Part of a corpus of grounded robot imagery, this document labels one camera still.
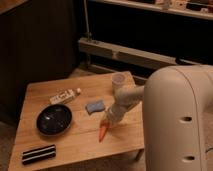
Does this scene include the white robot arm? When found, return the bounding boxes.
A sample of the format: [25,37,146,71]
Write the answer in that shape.
[104,65,213,171]

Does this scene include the black object on shelf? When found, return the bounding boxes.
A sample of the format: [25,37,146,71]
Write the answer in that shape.
[175,58,196,65]

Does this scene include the black bowl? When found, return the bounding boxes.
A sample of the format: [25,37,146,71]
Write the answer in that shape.
[36,104,72,136]

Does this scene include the black white striped block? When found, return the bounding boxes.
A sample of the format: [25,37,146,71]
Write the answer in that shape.
[22,145,56,165]

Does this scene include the clear plastic cup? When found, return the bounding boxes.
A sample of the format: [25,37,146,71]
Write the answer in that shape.
[111,72,125,93]

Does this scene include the metal shelf frame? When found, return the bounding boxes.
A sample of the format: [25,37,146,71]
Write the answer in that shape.
[78,0,213,70]

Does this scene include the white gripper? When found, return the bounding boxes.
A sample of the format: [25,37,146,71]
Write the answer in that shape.
[103,103,127,126]

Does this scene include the blue sponge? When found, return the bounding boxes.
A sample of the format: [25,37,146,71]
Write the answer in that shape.
[85,100,105,115]

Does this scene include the wooden table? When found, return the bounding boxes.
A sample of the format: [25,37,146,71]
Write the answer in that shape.
[8,74,144,171]

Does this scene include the orange pepper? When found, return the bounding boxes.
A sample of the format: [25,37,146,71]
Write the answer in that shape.
[99,122,110,141]

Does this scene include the white tube bottle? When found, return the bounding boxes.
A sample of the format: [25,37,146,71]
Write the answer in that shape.
[49,88,81,104]

